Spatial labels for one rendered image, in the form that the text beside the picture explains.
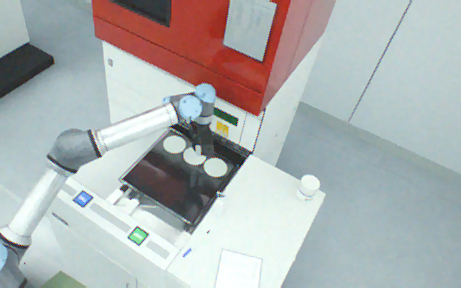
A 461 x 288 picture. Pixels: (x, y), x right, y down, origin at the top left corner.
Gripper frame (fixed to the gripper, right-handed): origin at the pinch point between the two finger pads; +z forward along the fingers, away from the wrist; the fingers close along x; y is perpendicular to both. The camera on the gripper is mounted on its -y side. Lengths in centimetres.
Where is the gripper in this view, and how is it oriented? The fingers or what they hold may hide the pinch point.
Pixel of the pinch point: (201, 155)
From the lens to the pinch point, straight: 168.9
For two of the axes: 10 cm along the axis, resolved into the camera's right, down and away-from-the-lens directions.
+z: -0.6, 6.9, 7.2
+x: -9.5, 1.9, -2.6
